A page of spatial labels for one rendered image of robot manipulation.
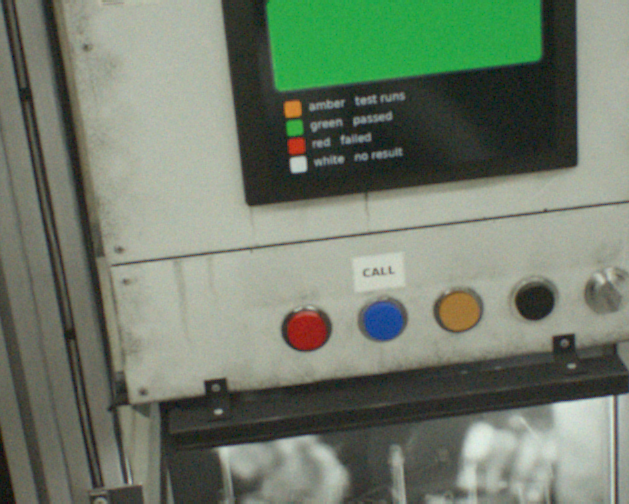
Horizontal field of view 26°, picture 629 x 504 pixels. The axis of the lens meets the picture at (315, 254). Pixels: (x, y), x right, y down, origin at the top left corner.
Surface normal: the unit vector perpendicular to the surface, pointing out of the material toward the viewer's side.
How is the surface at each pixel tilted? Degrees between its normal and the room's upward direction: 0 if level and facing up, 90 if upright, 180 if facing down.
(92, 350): 90
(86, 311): 90
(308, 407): 0
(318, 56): 90
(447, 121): 90
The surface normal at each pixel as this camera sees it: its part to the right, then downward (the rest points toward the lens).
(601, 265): 0.10, 0.40
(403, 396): -0.09, -0.91
